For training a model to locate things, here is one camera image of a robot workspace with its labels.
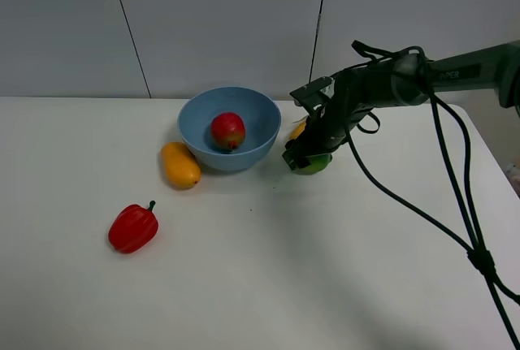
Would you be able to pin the blue plastic bowl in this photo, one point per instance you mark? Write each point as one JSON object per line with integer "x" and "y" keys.
{"x": 261, "y": 116}

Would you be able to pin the green lime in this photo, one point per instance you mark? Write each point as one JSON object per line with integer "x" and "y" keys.
{"x": 313, "y": 165}

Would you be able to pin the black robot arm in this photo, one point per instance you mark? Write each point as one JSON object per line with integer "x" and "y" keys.
{"x": 407, "y": 77}

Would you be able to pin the corn cob with husk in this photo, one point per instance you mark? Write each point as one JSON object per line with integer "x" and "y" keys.
{"x": 299, "y": 128}

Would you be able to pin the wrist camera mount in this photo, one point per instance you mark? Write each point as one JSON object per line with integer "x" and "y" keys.
{"x": 315, "y": 94}

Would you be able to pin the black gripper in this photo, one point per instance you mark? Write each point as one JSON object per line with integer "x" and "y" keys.
{"x": 326, "y": 129}

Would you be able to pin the red bell pepper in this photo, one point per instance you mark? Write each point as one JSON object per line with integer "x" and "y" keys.
{"x": 133, "y": 228}

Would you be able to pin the red pomegranate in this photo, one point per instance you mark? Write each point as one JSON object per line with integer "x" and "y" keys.
{"x": 228, "y": 131}

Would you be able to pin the yellow mango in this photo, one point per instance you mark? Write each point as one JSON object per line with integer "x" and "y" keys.
{"x": 180, "y": 166}

